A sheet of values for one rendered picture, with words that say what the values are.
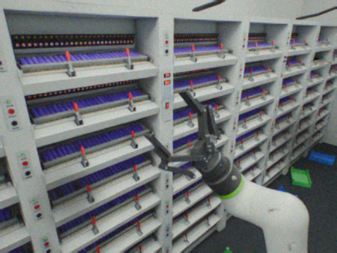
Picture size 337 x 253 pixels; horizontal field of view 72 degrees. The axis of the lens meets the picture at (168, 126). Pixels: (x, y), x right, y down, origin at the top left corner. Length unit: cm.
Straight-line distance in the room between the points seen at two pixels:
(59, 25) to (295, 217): 108
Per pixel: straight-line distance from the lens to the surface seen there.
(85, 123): 106
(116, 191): 128
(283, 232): 63
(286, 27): 234
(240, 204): 67
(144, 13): 114
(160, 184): 147
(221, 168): 60
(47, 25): 116
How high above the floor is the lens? 174
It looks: 22 degrees down
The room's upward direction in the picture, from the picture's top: straight up
